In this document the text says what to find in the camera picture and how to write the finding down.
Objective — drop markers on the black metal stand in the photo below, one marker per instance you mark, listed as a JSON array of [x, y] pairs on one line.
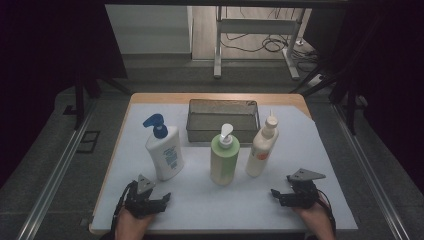
[[80, 100], [350, 106]]

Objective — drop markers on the dark curtain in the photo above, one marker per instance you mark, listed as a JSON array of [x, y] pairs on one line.
[[40, 66], [390, 66]]

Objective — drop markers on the white table mat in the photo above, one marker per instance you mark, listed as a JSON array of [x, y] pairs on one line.
[[200, 206]]

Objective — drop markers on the white power strip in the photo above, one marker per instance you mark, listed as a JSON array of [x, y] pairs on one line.
[[316, 80]]

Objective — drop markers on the cream bottle with orange label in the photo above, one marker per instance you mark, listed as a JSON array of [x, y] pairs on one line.
[[260, 153]]

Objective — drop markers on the aluminium rail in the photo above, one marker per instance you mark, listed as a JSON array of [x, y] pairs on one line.
[[53, 183], [370, 173]]

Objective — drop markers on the white bottle with blue pump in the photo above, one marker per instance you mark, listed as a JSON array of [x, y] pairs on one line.
[[165, 156]]

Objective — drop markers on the white panel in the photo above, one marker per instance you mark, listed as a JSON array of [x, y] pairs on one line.
[[148, 30]]

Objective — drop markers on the green pump bottle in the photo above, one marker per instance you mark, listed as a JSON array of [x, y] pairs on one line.
[[224, 163]]

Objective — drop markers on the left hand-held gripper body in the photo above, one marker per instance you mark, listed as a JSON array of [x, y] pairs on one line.
[[143, 205]]

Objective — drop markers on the person's left hand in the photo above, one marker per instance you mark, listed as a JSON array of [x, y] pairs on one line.
[[130, 226]]

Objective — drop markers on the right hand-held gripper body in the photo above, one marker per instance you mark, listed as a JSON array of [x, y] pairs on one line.
[[305, 195]]

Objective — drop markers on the person's right hand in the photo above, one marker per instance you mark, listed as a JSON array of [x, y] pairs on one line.
[[318, 221]]

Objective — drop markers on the metal mesh basket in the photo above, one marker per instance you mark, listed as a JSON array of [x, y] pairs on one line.
[[213, 120]]

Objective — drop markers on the white desk frame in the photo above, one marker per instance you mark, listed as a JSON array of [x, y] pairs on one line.
[[256, 26]]

